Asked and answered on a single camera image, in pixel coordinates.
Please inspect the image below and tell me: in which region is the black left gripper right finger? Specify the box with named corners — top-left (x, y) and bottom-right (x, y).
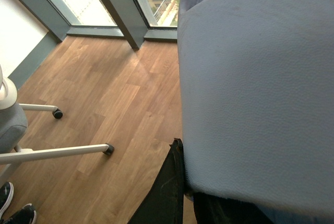
top-left (193, 193), bottom-right (272, 223)

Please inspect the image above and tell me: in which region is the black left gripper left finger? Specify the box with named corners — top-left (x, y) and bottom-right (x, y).
top-left (128, 138), bottom-right (184, 223)

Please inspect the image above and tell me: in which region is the light blue slipper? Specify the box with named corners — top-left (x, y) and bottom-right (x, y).
top-left (177, 0), bottom-right (333, 223)

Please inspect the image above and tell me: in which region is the black sneaker lower foot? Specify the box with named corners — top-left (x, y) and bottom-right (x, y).
top-left (1, 203), bottom-right (37, 224)

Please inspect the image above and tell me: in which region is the black sneaker foot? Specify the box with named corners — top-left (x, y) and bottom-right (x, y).
top-left (0, 182), bottom-right (14, 217)
top-left (1, 203), bottom-right (37, 224)

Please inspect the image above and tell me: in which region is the white chair leg with caster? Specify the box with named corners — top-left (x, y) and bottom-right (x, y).
top-left (19, 103), bottom-right (63, 119)

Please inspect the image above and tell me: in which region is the black sneaker upper foot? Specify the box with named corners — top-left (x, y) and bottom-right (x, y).
top-left (0, 182), bottom-right (14, 217)

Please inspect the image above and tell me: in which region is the grey office chair seat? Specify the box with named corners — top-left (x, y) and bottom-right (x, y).
top-left (0, 64), bottom-right (29, 154)

